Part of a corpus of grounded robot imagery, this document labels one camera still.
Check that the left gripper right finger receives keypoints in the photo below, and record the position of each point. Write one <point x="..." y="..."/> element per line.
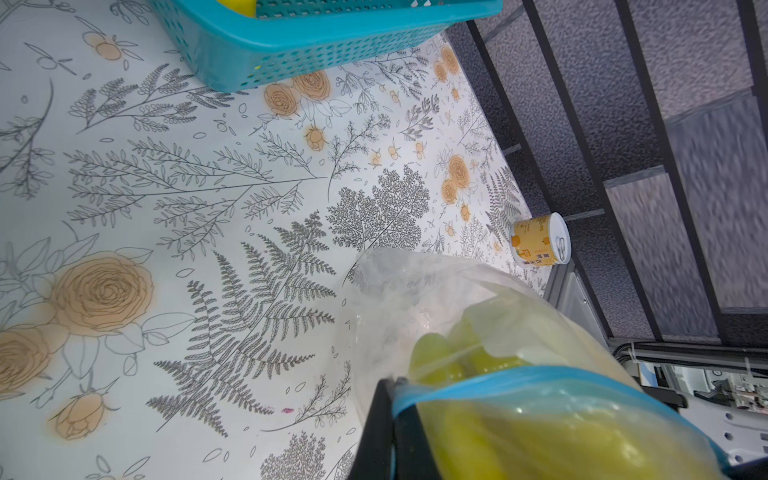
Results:
<point x="412" y="458"/>

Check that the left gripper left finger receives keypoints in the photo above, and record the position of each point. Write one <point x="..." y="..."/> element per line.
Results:
<point x="374" y="459"/>

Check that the zip-top bag of bananas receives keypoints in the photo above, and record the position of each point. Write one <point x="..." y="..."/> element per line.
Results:
<point x="505" y="385"/>

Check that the yellow banana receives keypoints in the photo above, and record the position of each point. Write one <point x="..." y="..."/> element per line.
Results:
<point x="245" y="8"/>

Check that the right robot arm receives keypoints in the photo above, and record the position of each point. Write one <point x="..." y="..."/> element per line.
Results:
<point x="721" y="390"/>

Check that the small yellow paper cup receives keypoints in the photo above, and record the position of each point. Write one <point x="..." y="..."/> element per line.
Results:
<point x="542" y="241"/>

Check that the teal plastic basket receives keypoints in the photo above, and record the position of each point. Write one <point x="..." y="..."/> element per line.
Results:
<point x="229" y="52"/>

